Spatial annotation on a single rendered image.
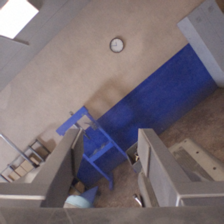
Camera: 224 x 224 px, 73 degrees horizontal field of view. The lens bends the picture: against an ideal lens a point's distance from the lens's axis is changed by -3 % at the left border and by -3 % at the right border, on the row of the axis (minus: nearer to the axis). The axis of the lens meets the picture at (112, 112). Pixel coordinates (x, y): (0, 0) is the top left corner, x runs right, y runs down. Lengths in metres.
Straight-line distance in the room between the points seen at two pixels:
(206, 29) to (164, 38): 0.84
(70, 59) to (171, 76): 2.41
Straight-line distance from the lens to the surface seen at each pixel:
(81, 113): 3.39
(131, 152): 3.44
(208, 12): 3.92
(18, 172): 4.76
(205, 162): 0.99
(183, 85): 4.16
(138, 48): 3.84
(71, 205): 0.63
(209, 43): 3.83
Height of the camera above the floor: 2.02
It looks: 11 degrees down
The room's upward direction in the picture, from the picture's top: 42 degrees counter-clockwise
